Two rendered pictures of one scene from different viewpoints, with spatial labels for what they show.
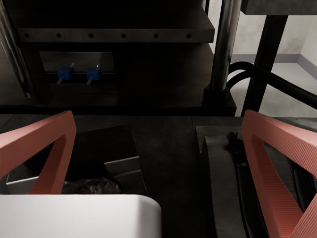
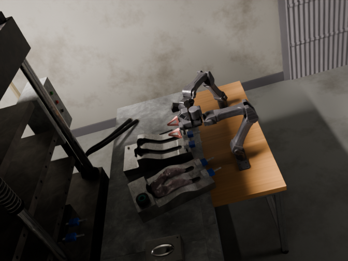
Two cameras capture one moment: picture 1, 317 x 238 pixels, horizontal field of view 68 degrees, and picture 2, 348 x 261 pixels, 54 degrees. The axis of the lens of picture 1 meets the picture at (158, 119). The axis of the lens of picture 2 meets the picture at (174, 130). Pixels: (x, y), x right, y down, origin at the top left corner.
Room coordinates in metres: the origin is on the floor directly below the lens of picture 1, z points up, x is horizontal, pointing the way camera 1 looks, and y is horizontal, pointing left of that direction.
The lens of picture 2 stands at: (-0.15, 1.59, 2.47)
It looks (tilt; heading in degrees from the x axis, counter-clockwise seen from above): 39 degrees down; 278
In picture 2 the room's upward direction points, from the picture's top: 20 degrees counter-clockwise
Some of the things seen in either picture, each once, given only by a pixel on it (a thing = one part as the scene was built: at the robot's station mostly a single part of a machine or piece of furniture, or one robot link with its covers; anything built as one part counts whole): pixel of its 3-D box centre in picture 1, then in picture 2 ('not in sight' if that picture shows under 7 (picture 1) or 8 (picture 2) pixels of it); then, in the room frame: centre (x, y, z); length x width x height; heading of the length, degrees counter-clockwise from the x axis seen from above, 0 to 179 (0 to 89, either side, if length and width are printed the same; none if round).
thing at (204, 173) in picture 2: not in sight; (212, 172); (-0.08, 0.10, 0.85); 0.13 x 0.05 x 0.05; 16
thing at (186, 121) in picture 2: not in sight; (184, 117); (-0.01, 0.00, 1.25); 0.07 x 0.06 x 0.11; 90
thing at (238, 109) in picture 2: not in sight; (230, 116); (-0.28, 0.00, 1.17); 0.30 x 0.09 x 0.12; 0
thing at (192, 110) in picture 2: not in sight; (200, 115); (-0.11, 0.00, 1.24); 0.12 x 0.09 x 0.12; 0
